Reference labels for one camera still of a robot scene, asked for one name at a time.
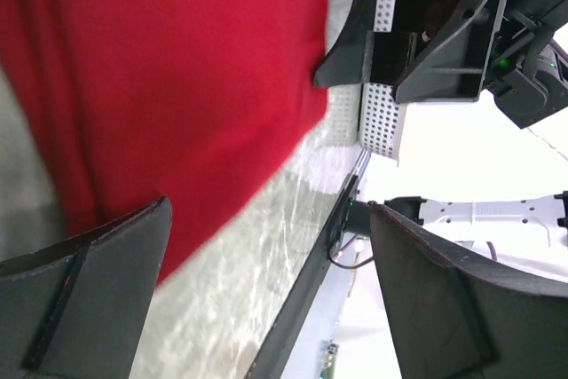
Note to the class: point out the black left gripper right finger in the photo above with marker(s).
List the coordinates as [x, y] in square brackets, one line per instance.
[456, 314]

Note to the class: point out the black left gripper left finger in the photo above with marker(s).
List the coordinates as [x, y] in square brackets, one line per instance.
[77, 309]

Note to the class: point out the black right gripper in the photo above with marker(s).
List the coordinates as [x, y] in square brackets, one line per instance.
[451, 50]

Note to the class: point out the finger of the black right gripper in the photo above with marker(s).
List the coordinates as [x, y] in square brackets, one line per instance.
[349, 60]

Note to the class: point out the red t shirt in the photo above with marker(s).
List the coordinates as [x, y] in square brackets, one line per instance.
[200, 101]

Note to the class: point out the white plastic laundry basket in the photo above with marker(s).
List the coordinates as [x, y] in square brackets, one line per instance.
[378, 120]

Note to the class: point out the black base crossbar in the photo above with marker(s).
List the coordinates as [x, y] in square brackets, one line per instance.
[279, 342]

